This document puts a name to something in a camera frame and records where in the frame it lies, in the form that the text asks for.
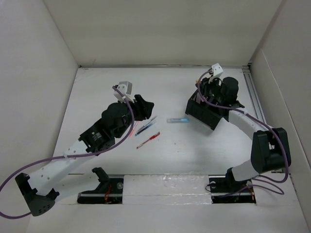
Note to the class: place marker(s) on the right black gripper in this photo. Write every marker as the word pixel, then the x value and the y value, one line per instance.
pixel 204 84

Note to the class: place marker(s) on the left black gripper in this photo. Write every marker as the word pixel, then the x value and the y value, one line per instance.
pixel 143 108

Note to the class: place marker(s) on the black two-compartment organizer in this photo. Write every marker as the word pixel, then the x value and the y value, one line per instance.
pixel 211 115

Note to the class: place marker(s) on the red gel pen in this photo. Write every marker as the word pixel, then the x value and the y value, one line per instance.
pixel 149 139

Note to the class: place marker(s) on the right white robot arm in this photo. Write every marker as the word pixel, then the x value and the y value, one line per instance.
pixel 240 118

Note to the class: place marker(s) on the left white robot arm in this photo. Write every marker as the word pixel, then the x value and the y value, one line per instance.
pixel 41 189

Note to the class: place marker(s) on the pink red pen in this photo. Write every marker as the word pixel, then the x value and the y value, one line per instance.
pixel 133 129

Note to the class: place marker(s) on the blue pen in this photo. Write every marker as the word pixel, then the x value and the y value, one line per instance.
pixel 146 127

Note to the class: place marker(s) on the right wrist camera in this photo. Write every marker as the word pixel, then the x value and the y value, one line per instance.
pixel 216 70

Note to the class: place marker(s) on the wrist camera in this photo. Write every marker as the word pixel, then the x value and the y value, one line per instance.
pixel 125 88
pixel 216 70

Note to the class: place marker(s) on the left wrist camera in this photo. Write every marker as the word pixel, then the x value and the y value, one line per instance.
pixel 125 88

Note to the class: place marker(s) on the aluminium rail right side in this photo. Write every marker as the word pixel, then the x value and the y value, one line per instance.
pixel 255 102

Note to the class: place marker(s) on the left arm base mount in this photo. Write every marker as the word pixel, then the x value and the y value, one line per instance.
pixel 112 193

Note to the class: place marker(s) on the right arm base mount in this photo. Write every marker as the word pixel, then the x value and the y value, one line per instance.
pixel 223 193

